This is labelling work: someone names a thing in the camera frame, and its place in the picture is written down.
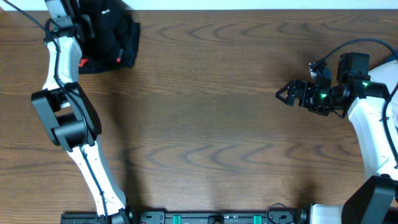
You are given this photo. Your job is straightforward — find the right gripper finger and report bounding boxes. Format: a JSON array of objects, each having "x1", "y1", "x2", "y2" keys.
[
  {"x1": 275, "y1": 80, "x2": 297, "y2": 96},
  {"x1": 275, "y1": 92, "x2": 295, "y2": 106}
]

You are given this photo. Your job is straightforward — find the black shirt with white logo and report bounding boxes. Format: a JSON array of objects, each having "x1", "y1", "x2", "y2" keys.
[{"x1": 76, "y1": 0, "x2": 141, "y2": 63}]

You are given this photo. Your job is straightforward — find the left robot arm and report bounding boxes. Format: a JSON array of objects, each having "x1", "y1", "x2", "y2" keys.
[{"x1": 31, "y1": 0, "x2": 135, "y2": 223}]

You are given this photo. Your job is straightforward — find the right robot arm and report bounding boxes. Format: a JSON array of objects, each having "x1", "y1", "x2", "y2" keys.
[{"x1": 275, "y1": 52, "x2": 397, "y2": 223}]

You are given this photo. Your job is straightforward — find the folded black garment orange trim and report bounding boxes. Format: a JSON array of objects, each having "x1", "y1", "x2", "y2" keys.
[{"x1": 78, "y1": 13, "x2": 141, "y2": 75}]

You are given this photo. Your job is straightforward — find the blue shirt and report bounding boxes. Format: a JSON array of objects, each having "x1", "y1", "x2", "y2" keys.
[{"x1": 387, "y1": 49, "x2": 397, "y2": 62}]

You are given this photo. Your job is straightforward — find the black base rail green clamps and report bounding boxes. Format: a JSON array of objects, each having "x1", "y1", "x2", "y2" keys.
[{"x1": 60, "y1": 210, "x2": 312, "y2": 224}]

